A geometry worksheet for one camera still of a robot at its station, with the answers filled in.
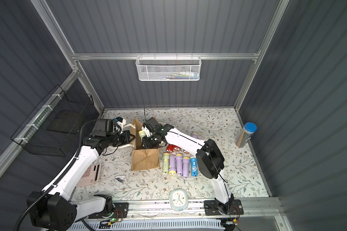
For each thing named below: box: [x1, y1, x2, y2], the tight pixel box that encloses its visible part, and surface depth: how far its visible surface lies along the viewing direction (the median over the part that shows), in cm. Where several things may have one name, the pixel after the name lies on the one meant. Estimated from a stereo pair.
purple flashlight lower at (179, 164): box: [175, 154, 183, 176], surface depth 88 cm
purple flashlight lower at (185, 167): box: [182, 156, 190, 179], surface depth 88 cm
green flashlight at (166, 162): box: [162, 153, 170, 174], surface depth 90 cm
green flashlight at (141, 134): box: [138, 129, 147, 142], surface depth 84 cm
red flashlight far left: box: [165, 143, 174, 154], surface depth 96 cm
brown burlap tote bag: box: [130, 117, 161, 172], surface depth 85 cm
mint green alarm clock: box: [169, 188, 189, 212], surface depth 76 cm
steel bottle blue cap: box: [235, 121, 258, 148], surface depth 87 cm
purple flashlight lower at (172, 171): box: [168, 154, 177, 176], surface depth 88 cm
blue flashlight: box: [189, 156, 199, 177], surface depth 88 cm
